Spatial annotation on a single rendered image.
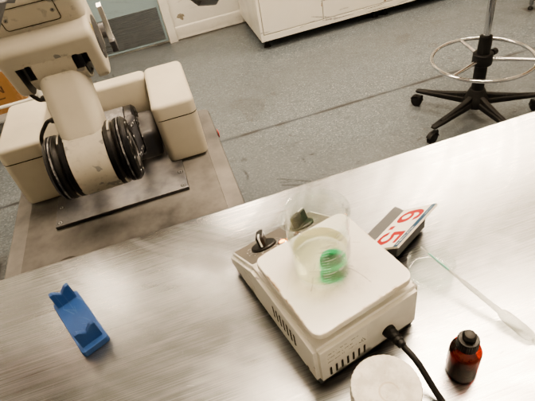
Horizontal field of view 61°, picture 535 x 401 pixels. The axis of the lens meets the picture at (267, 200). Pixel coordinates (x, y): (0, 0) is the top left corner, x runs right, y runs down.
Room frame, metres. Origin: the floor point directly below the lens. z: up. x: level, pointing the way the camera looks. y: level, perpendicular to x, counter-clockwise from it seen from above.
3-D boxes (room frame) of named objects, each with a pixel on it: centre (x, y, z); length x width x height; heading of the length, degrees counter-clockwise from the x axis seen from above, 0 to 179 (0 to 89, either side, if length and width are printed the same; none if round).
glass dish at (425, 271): (0.33, -0.17, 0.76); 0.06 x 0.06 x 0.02
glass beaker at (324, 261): (0.30, -0.04, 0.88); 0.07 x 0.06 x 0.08; 105
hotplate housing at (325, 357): (0.32, -0.04, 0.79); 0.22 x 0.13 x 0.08; 22
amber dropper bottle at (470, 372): (0.20, -0.16, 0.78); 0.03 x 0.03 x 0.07
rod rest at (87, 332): (0.36, 0.26, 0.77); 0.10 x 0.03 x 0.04; 33
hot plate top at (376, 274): (0.30, -0.05, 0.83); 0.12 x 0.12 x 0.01; 22
